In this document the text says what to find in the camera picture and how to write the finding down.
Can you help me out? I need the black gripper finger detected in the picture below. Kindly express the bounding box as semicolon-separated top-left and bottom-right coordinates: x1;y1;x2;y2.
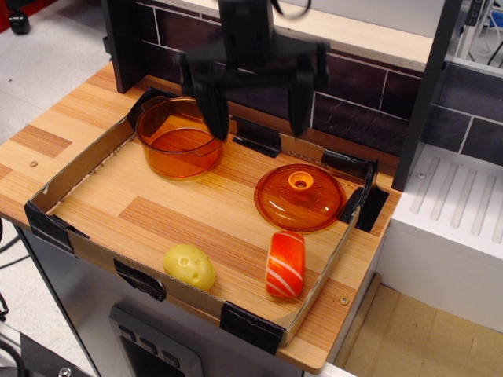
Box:
288;71;314;137
195;84;229;141

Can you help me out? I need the cardboard fence with black tape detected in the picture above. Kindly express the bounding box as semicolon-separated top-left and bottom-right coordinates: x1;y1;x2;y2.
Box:
25;119;398;361

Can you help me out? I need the yellow toy potato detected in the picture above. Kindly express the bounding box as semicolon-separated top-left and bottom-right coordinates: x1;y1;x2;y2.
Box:
163;244;216;291

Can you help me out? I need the orange salmon sushi toy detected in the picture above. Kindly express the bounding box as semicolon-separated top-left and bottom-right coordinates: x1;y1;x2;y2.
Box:
265;231;305;298

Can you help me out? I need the dark grey left post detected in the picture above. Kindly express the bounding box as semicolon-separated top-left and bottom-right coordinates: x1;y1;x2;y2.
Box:
101;0;146;93

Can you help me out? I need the dark grey right post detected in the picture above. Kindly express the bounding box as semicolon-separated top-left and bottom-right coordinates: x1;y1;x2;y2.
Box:
392;1;462;192

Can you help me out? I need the grey oven control panel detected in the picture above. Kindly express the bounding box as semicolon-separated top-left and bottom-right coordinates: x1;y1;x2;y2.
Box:
109;306;204;376

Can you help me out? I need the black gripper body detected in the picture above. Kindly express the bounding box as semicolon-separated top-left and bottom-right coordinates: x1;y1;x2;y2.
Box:
177;1;329;97

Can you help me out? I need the orange transparent pot lid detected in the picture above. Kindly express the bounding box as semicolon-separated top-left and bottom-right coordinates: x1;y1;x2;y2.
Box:
254;164;346;232

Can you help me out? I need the orange transparent plastic pot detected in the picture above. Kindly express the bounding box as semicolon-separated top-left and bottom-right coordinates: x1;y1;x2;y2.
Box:
135;96;223;179

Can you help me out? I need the black caster wheel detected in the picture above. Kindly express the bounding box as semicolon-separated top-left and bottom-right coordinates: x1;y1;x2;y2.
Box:
9;9;31;35

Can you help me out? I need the white ribbed drainer block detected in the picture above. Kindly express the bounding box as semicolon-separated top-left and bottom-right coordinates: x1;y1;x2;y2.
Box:
377;145;502;331

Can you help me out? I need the dark grey post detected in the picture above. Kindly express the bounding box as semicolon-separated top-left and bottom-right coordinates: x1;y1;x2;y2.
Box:
101;0;146;93
392;1;462;192

